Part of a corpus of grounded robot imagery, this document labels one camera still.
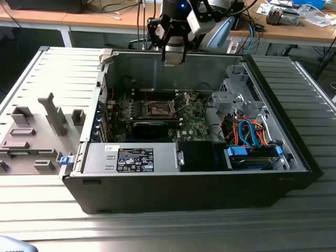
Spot blue SATA wire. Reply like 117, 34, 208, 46
236, 117, 259, 149

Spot silver drive cage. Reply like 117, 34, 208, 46
211, 64, 266, 119

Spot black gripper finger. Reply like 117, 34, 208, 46
181, 31, 205, 64
146, 14, 169, 63

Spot copper finned CPU cooler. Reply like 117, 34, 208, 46
265, 7, 284, 26

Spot long wooden desk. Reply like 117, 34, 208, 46
0, 0, 336, 49

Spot silver green CPU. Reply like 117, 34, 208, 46
164, 51, 185, 66

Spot green motherboard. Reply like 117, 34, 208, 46
106, 90, 211, 144

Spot clear plastic bag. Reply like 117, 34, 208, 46
304, 14, 334, 27

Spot CPU socket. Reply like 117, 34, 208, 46
145, 100, 176, 118

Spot grey rounded device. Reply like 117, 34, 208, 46
0, 235, 36, 252

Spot white paper sheets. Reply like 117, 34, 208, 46
256, 2, 279, 15

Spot black device case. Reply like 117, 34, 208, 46
5, 0, 85, 14

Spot black PC case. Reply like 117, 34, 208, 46
59, 49, 324, 215

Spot silver power supply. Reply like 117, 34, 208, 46
81, 143, 182, 174

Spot beige case latch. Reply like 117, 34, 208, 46
98, 49, 114, 66

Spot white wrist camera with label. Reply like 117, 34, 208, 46
187, 9, 216, 35

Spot grey parts rack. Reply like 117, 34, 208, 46
0, 91, 89, 176

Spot blue box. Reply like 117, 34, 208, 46
292, 0, 326, 8

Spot silver optical drive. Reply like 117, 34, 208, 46
280, 9, 302, 26

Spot hard disk in blue carrier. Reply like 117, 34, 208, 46
223, 145, 286, 171

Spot black desktop speaker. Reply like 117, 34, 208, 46
232, 10, 242, 30

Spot orange wire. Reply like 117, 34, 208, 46
222, 119, 270, 145

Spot black graphics card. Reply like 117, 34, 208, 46
131, 120, 170, 140

